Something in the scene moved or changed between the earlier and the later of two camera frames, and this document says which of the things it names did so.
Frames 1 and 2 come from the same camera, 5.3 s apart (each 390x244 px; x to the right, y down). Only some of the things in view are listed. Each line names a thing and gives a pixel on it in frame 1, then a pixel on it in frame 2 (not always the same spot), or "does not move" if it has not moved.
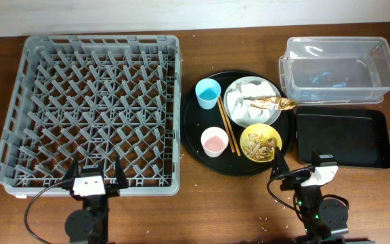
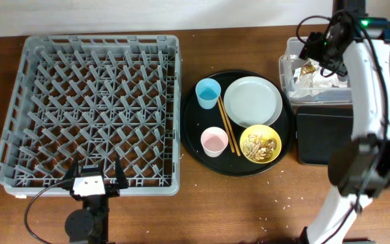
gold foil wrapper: (273, 102) -> (308, 68)
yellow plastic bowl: (258, 142) does not move
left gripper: (114, 190) does not move
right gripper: (295, 179) -> (310, 51)
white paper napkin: (238, 107) -> (307, 86)
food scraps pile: (259, 148) does not move
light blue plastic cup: (208, 91) does not move
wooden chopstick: (225, 125) does not move
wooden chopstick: (229, 125) does not move
